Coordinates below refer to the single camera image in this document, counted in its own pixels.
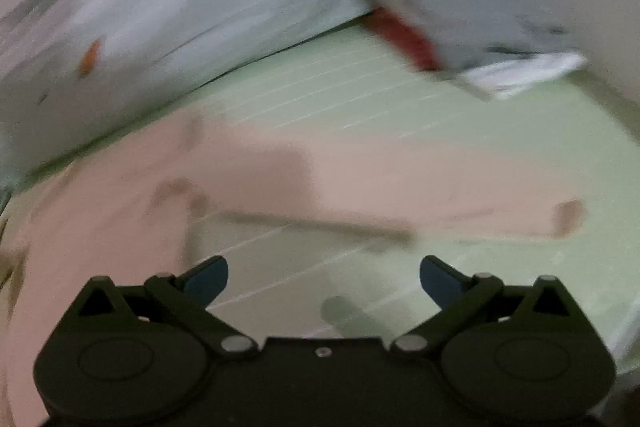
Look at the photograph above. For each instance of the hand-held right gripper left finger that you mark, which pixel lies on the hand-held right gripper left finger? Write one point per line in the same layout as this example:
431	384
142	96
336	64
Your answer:
207	282

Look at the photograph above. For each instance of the folded red garment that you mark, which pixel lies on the folded red garment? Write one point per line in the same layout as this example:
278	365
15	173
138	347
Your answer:
405	34

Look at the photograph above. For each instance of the folded white garment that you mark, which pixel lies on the folded white garment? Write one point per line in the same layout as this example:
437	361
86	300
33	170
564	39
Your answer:
520	74

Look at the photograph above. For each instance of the green grid bed sheet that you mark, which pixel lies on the green grid bed sheet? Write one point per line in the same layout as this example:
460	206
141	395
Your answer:
500	147

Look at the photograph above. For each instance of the folded grey garment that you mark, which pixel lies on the folded grey garment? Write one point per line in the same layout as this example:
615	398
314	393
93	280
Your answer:
475	7

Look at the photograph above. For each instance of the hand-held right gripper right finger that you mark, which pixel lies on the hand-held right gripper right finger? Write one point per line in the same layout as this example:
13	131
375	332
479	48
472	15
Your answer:
440	282

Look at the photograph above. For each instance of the beige pants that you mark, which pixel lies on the beige pants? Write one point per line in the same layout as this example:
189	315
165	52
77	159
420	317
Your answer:
350	187

